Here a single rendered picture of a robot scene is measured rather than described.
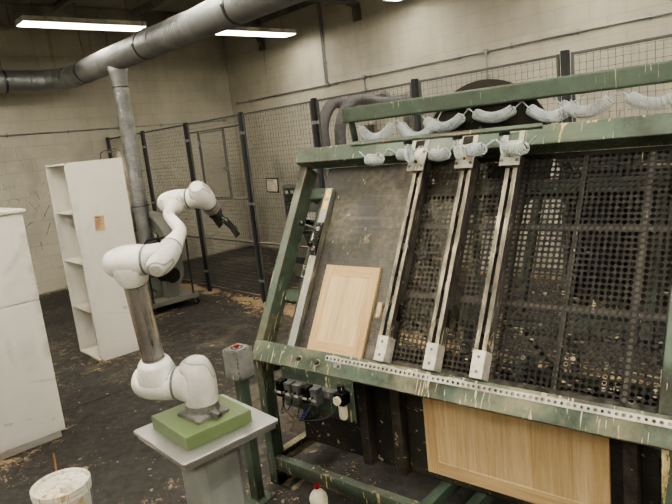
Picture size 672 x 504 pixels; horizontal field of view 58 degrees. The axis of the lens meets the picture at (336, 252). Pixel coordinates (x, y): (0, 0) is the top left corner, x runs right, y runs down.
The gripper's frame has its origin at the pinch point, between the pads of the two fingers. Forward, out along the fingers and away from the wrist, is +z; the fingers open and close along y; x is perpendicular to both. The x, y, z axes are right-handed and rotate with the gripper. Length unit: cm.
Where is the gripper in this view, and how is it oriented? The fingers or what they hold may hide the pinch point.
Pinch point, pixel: (228, 229)
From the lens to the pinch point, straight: 336.0
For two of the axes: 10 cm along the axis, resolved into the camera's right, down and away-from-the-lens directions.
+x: 5.7, -7.7, 2.8
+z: 2.5, 4.9, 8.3
